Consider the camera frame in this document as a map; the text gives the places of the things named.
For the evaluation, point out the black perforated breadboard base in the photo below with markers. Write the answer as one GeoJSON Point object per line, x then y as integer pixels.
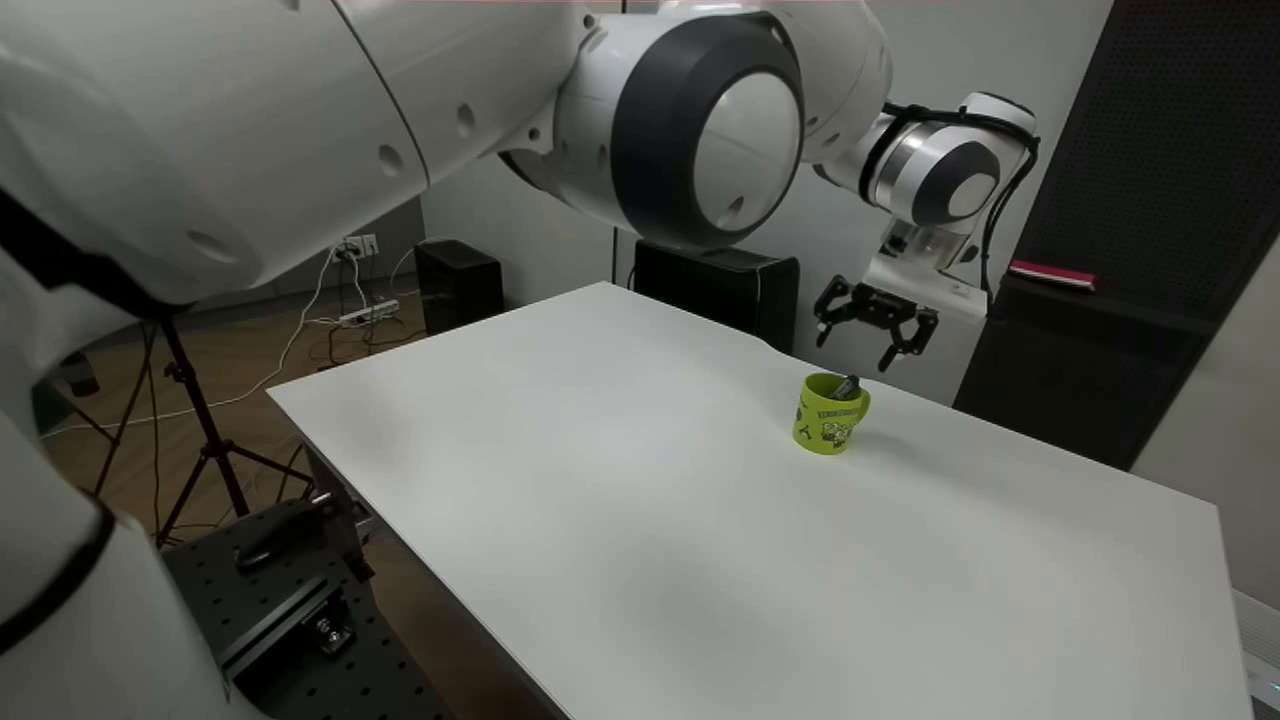
{"type": "Point", "coordinates": [333, 664]}

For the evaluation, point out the tall black column panel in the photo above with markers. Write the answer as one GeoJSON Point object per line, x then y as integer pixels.
{"type": "Point", "coordinates": [1147, 347]}

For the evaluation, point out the black camera tripod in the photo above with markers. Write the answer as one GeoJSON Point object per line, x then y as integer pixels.
{"type": "Point", "coordinates": [200, 423]}

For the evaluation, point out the green marker pen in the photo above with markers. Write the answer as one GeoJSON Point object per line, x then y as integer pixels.
{"type": "Point", "coordinates": [849, 387]}

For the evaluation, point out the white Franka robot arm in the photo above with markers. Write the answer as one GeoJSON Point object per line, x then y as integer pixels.
{"type": "Point", "coordinates": [200, 122]}

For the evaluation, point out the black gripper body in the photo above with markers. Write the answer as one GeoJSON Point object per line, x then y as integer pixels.
{"type": "Point", "coordinates": [886, 307]}

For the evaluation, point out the lime green printed cup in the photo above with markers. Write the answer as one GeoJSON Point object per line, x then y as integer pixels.
{"type": "Point", "coordinates": [827, 427]}

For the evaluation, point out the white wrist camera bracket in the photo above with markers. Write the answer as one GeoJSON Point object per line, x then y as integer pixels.
{"type": "Point", "coordinates": [932, 252]}

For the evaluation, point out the large black computer box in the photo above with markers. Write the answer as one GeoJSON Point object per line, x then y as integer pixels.
{"type": "Point", "coordinates": [721, 301]}

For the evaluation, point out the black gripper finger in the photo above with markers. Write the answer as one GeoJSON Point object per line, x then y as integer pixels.
{"type": "Point", "coordinates": [832, 307]}
{"type": "Point", "coordinates": [923, 341]}

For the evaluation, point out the white wall socket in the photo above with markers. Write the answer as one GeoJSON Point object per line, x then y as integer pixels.
{"type": "Point", "coordinates": [352, 246]}

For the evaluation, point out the small black box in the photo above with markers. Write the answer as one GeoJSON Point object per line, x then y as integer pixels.
{"type": "Point", "coordinates": [461, 283]}

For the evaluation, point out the pink label sticker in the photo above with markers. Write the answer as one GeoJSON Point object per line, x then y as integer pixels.
{"type": "Point", "coordinates": [1057, 278]}

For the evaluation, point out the white floor power strip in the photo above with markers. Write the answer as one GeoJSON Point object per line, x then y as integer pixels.
{"type": "Point", "coordinates": [368, 313]}

